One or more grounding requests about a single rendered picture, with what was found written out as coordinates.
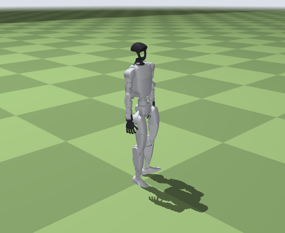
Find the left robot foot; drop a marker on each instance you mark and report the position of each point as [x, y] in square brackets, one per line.
[150, 170]

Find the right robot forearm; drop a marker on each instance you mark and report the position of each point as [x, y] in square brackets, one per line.
[128, 102]

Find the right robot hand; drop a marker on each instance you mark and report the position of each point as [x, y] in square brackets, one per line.
[130, 126]

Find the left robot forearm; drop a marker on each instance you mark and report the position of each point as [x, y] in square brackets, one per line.
[151, 97]

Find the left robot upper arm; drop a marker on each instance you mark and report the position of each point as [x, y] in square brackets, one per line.
[152, 68]

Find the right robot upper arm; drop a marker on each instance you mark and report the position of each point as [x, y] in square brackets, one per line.
[129, 74]

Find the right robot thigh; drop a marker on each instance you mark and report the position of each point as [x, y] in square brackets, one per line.
[141, 133]

